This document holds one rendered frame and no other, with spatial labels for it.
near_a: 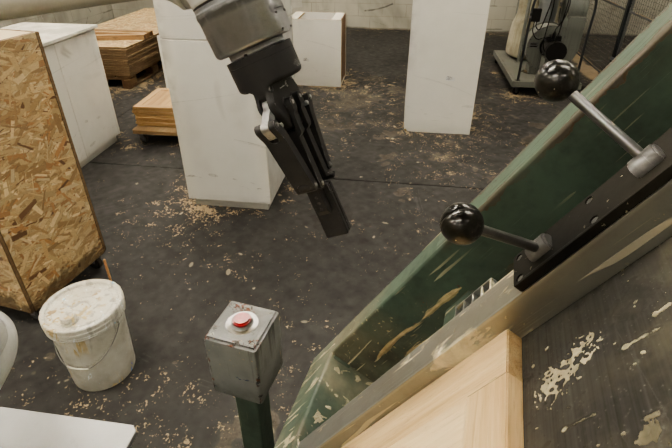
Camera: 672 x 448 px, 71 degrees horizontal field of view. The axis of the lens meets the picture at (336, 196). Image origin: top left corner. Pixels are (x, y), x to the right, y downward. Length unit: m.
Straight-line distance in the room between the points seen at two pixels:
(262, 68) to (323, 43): 4.87
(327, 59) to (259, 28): 4.91
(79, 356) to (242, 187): 1.44
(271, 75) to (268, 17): 0.06
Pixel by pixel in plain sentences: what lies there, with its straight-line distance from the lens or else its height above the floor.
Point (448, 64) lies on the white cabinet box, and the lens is 4.15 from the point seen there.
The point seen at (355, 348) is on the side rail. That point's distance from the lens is 0.98.
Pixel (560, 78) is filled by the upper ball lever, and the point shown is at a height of 1.55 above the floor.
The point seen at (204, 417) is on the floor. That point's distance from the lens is 2.08.
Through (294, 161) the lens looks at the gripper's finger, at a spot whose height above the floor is 1.45.
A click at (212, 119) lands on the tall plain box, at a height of 0.63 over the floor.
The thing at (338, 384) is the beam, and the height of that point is 0.89.
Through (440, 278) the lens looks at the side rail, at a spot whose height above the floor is 1.16.
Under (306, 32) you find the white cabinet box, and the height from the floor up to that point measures 0.58.
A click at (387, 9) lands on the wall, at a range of 8.51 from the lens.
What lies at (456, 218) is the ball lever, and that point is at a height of 1.45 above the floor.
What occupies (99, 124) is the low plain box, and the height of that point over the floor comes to 0.23.
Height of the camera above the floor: 1.67
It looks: 31 degrees down
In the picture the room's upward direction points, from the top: straight up
